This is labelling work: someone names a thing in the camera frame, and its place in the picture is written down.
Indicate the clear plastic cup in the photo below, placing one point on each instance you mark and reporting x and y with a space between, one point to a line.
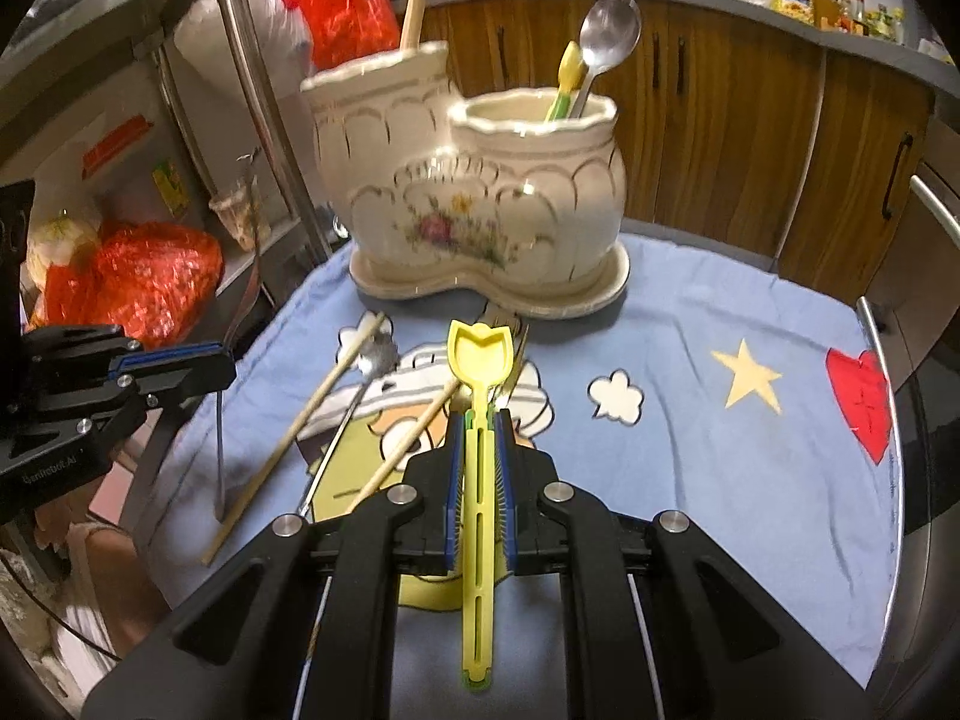
240 217

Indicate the white plastic bag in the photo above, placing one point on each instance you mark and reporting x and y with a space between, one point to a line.
240 37

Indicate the yellow tulip plastic spoon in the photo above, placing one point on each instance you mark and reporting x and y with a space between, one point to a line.
566 75
480 360

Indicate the cream ceramic utensil holder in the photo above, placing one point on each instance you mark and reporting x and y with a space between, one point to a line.
465 240

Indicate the metal storage rack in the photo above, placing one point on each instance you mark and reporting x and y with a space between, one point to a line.
255 127

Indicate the large metal spoon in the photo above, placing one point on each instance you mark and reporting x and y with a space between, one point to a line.
607 30

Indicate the yellow sticker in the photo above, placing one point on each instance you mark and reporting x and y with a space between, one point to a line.
171 187

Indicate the large red plastic bag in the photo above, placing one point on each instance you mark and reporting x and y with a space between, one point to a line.
150 277

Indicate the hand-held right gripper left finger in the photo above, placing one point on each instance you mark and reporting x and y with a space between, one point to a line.
454 499

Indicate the pale plastic bag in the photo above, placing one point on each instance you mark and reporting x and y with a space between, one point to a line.
60 236

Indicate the blue cartoon printed cloth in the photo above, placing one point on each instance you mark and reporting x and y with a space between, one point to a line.
712 465

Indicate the green capped sauce bottle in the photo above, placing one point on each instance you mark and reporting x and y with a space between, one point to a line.
886 22

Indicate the gold tinted metal fork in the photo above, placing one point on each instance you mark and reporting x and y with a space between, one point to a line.
523 345

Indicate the red sticker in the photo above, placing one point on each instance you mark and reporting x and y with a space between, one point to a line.
116 142

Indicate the silver metal fork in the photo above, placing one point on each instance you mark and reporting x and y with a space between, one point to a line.
375 356

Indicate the wooden chopstick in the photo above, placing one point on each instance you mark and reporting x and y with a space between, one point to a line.
412 7
420 424
300 430

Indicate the built-in oven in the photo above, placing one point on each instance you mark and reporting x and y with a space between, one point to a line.
930 315

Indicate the hanging red plastic bag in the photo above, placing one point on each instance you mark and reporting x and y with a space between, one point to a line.
345 0

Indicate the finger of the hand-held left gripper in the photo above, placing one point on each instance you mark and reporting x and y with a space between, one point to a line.
127 412
187 371

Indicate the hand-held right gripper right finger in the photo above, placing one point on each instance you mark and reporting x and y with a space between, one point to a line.
511 499

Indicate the wooden kitchen cabinets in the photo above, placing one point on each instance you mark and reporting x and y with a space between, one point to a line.
735 127

